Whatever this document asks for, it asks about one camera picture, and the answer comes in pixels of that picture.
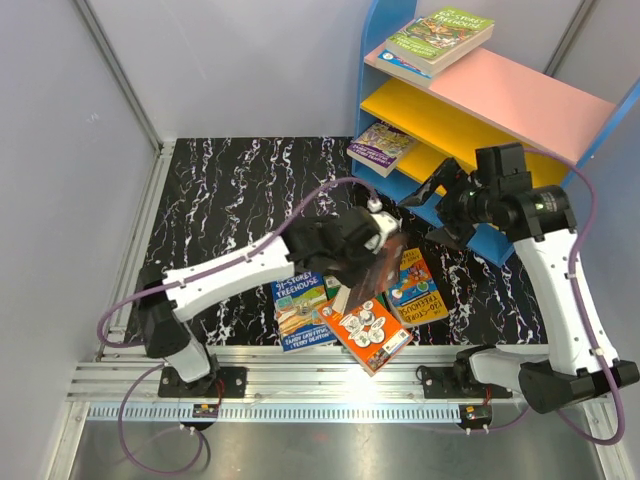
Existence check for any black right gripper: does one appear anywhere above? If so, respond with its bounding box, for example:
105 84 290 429
399 157 499 250

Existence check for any dark navy paperback book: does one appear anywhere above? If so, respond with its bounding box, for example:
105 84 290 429
332 232 408 314

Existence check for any purple treehouse book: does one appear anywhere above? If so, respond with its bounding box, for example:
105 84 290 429
347 121 417 177

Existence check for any light blue 26-storey treehouse book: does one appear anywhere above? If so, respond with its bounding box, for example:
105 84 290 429
375 17 436 88

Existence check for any green 65-storey treehouse book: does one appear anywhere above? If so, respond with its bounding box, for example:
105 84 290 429
385 6 495 77

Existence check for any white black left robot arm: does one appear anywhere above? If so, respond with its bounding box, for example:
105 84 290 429
135 207 407 397

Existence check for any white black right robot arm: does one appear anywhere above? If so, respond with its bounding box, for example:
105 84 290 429
399 143 639 413

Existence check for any dark green book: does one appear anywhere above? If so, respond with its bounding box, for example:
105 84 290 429
323 275 342 299

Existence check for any colourful wooden bookshelf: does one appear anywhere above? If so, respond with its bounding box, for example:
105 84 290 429
351 0 640 265

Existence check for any blue 91-storey treehouse book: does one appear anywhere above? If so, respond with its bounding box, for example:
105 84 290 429
271 272 336 353

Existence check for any yellow 130-storey treehouse book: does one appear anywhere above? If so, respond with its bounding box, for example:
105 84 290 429
384 248 449 328

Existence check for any orange cartoon book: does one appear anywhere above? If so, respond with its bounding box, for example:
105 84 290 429
316 299 412 376

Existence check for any aluminium rail frame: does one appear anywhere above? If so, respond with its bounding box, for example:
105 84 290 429
49 137 631 479

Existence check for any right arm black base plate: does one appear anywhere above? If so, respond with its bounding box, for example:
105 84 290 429
415 365 513 400

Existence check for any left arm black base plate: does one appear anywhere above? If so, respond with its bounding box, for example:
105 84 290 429
158 366 248 399

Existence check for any slotted grey cable duct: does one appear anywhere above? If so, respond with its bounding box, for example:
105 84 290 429
87 402 461 424

